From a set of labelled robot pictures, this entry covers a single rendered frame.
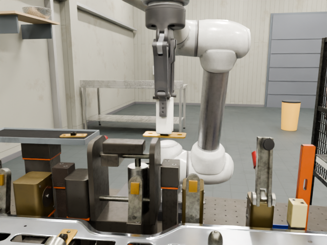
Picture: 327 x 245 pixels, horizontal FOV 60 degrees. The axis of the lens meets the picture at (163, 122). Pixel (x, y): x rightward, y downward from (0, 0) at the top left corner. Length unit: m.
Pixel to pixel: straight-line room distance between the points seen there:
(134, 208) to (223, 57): 0.61
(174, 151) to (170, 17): 0.88
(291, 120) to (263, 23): 4.60
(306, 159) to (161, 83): 0.43
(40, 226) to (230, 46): 0.80
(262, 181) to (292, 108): 5.92
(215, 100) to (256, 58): 9.19
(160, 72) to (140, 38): 10.14
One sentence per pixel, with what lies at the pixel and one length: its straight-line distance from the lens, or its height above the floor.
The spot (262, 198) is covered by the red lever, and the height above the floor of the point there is 1.06.
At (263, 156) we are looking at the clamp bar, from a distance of 0.76.
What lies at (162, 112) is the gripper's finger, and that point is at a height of 1.30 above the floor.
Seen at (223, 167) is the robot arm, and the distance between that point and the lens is 1.33.
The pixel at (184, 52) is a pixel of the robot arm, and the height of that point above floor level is 1.44.
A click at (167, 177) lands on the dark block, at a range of 0.79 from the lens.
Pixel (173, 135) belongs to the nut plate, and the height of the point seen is 1.26.
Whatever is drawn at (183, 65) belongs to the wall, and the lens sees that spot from 10.30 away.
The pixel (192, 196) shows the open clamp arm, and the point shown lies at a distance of 0.77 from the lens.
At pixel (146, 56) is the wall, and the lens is 10.56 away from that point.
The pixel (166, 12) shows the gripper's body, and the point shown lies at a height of 1.48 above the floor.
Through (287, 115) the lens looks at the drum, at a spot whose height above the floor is 0.33.
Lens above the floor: 1.39
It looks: 11 degrees down
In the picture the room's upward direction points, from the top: straight up
